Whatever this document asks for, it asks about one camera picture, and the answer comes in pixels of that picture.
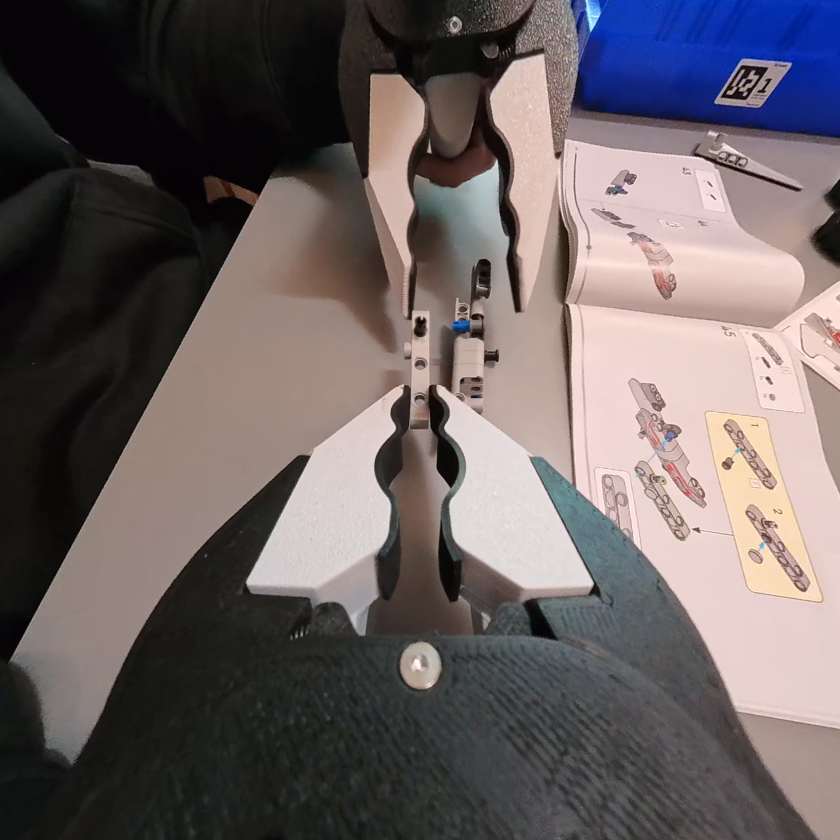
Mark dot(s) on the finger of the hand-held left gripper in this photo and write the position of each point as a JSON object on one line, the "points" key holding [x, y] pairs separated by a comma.
{"points": [[528, 164], [390, 164]]}

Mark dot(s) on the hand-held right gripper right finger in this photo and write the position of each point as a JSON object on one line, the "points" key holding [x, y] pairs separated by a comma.
{"points": [[518, 525]]}

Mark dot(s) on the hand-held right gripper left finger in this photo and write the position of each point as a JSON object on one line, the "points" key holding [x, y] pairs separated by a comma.
{"points": [[315, 525]]}

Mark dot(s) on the grey toy brick assembly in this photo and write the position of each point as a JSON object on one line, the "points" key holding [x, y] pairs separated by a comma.
{"points": [[466, 367]]}

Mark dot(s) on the grey toy brick beam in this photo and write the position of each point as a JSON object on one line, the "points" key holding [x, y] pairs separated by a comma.
{"points": [[420, 361]]}

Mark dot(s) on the person's left hand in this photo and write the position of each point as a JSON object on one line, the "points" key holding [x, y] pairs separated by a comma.
{"points": [[453, 169]]}

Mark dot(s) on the blue plastic bin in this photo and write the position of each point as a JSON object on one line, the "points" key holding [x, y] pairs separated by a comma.
{"points": [[643, 59]]}

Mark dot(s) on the building instruction booklet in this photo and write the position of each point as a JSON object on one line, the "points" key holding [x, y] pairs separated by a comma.
{"points": [[656, 407]]}

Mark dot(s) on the grey wedge toy panel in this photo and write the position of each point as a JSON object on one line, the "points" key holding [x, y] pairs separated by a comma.
{"points": [[728, 154]]}

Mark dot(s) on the white printed tag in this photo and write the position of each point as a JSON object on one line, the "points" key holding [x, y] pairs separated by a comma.
{"points": [[754, 82]]}

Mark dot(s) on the person's dark clothing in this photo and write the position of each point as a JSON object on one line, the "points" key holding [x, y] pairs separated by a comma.
{"points": [[98, 328]]}

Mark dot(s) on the black toy tire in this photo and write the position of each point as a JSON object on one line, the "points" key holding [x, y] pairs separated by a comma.
{"points": [[830, 236]]}

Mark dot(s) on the toy sticker sheet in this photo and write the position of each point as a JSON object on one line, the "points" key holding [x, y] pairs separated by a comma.
{"points": [[820, 334]]}

